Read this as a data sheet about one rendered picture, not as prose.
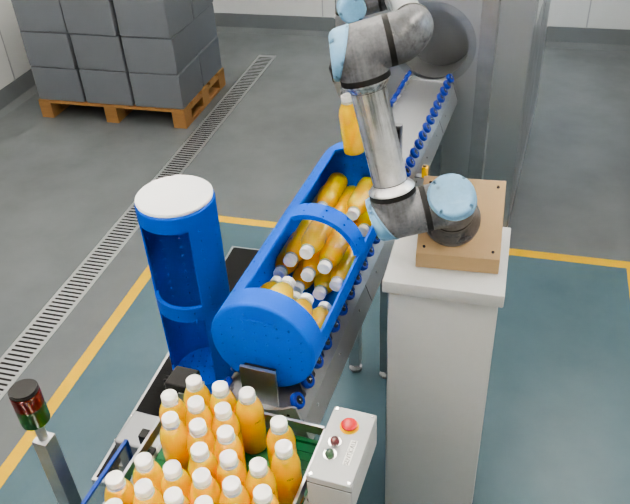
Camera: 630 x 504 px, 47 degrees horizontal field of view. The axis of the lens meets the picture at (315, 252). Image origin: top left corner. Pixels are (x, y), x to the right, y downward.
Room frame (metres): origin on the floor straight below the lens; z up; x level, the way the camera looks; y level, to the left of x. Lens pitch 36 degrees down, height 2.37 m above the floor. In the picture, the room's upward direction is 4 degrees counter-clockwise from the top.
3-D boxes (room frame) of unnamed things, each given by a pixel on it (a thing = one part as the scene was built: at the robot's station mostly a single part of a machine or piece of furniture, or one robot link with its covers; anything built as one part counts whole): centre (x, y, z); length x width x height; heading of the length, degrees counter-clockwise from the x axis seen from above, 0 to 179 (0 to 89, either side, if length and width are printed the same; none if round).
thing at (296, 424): (1.24, 0.19, 0.96); 0.40 x 0.01 x 0.03; 69
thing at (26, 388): (1.09, 0.64, 1.18); 0.06 x 0.06 x 0.16
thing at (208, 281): (2.21, 0.49, 0.59); 0.28 x 0.28 x 0.88
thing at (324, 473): (1.02, -0.03, 1.05); 0.20 x 0.10 x 0.10; 159
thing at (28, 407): (1.09, 0.64, 1.23); 0.06 x 0.06 x 0.04
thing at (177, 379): (1.35, 0.36, 0.95); 0.10 x 0.07 x 0.10; 69
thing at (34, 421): (1.09, 0.64, 1.18); 0.06 x 0.06 x 0.05
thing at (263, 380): (1.32, 0.16, 0.99); 0.10 x 0.02 x 0.12; 69
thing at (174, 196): (2.21, 0.49, 1.03); 0.28 x 0.28 x 0.01
